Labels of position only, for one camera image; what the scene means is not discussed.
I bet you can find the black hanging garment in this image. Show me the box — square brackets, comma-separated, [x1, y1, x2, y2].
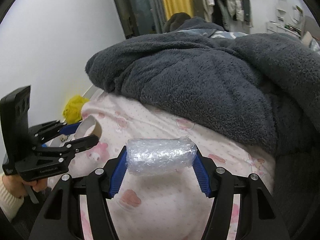
[212, 0, 232, 29]

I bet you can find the clear bubble wrap roll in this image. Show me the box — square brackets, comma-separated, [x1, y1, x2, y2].
[126, 136, 197, 177]

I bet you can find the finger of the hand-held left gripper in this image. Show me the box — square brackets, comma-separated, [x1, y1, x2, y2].
[29, 120, 83, 140]
[32, 134, 99, 155]

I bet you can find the pink printed bed sheet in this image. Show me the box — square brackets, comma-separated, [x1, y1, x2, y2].
[47, 94, 275, 240]

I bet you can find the cardboard tape core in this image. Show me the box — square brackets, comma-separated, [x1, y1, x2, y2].
[75, 116, 103, 140]

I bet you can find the grey curtain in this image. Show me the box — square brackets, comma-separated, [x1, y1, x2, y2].
[142, 0, 165, 33]

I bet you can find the dark grey fleece blanket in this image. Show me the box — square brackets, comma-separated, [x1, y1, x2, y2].
[85, 12, 320, 205]

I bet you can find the round white mirror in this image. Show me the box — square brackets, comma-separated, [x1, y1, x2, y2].
[291, 4, 304, 24]

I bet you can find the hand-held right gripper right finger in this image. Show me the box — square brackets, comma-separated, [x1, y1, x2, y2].
[191, 150, 292, 240]

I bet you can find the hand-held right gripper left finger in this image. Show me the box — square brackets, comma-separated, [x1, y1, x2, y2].
[29, 145, 128, 240]

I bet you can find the white dresser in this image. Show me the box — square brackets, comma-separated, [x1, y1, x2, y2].
[267, 7, 302, 37]

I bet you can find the dark grey hanging vest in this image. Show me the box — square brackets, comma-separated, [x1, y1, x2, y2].
[241, 0, 253, 27]

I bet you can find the person's left hand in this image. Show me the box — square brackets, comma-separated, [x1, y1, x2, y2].
[2, 174, 48, 194]

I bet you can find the yellow plastic bag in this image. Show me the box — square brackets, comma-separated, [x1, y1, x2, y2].
[62, 95, 90, 124]

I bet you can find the person's left forearm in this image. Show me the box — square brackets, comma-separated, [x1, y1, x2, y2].
[0, 186, 24, 222]

